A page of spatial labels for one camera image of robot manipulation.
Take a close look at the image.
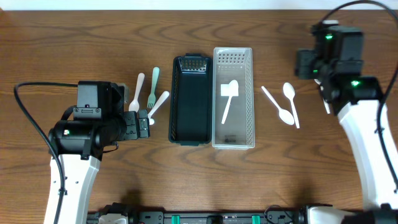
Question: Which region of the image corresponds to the black cable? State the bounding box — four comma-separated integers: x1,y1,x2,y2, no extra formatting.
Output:
317,0,398,194
13,81,78,224

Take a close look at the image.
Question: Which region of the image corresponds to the white fork diagonal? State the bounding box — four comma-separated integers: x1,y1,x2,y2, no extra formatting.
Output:
148,91,170,119

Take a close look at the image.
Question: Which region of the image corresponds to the white spoon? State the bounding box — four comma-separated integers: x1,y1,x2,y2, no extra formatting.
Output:
314,79,331,114
282,82,300,129
221,80,239,124
129,73,145,112

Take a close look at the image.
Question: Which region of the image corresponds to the dark green plastic basket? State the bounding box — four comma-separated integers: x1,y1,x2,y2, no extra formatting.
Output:
169,53,213,146

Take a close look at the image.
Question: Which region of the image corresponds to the mint green plastic fork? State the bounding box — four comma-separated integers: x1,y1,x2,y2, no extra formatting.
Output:
147,67,160,108

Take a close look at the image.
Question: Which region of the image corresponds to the clear white plastic basket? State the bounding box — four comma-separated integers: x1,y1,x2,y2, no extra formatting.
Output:
212,47,256,150

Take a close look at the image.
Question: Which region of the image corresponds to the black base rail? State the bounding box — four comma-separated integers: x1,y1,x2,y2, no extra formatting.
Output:
86,203,308,224

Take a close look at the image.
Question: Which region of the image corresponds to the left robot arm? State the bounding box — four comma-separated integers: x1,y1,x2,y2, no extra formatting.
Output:
45,81,150,223

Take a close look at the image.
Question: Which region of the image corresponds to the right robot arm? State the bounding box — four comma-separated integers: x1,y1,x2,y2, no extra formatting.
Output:
295,22,397,223

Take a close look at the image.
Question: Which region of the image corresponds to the white spoon bowl down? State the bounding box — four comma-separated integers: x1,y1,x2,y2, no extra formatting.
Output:
261,86,295,125

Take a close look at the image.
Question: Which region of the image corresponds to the right black cable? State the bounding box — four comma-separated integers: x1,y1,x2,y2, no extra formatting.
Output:
317,0,398,194

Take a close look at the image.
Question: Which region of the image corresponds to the left black cable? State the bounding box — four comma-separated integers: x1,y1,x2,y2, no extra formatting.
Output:
13,81,78,224

